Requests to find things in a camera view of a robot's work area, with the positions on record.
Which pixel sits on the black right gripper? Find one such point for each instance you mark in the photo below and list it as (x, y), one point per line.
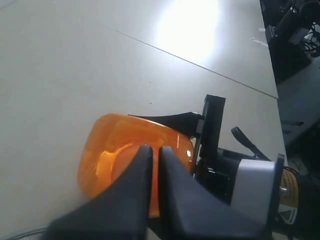
(214, 171)

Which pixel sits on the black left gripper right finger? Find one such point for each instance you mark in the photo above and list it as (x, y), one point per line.
(189, 212)

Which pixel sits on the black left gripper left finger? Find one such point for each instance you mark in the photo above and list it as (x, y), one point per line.
(119, 213)

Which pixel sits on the orange pump soap bottle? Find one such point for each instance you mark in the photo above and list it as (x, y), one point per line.
(113, 142)

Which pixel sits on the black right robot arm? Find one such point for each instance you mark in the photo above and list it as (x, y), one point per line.
(298, 213)

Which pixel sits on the large steel mesh strainer bowl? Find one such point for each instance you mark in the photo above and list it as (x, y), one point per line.
(29, 234)

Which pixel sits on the dark equipment beside table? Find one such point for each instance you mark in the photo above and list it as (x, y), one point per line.
(292, 29)

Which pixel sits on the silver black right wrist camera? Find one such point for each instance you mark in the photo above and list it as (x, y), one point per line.
(257, 188)

